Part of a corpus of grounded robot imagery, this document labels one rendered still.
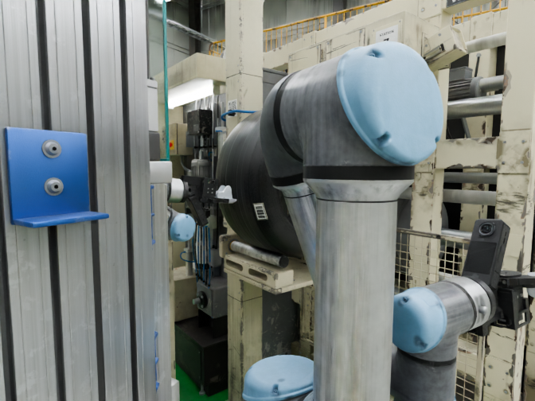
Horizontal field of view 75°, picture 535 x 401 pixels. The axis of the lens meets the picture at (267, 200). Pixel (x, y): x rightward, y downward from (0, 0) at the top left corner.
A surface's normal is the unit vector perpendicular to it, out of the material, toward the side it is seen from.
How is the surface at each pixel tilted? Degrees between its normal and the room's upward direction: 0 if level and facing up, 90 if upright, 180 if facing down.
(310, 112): 93
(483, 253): 61
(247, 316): 90
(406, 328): 90
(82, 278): 90
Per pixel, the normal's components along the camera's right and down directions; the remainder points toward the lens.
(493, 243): -0.77, -0.45
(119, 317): 0.85, 0.05
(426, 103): 0.53, -0.05
